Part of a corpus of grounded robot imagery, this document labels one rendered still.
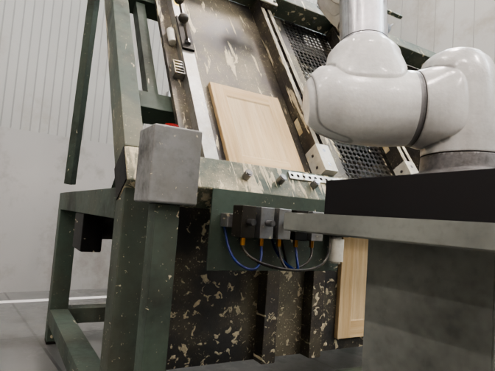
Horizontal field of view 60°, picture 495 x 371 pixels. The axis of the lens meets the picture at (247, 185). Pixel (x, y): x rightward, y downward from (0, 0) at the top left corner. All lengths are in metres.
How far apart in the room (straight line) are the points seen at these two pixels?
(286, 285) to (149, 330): 0.82
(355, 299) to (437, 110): 1.24
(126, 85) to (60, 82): 2.67
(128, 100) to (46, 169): 2.61
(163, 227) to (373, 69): 0.57
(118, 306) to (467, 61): 0.99
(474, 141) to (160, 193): 0.65
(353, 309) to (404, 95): 1.27
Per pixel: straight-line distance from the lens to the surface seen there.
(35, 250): 3.93
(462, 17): 5.45
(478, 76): 0.93
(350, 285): 1.93
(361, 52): 0.88
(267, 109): 1.70
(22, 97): 3.97
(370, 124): 0.85
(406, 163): 1.96
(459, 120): 0.89
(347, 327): 1.96
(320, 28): 2.56
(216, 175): 1.28
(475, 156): 0.90
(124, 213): 1.19
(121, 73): 1.45
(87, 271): 4.05
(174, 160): 1.00
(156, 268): 1.02
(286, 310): 1.76
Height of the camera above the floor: 0.73
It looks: 4 degrees up
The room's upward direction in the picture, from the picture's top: 4 degrees clockwise
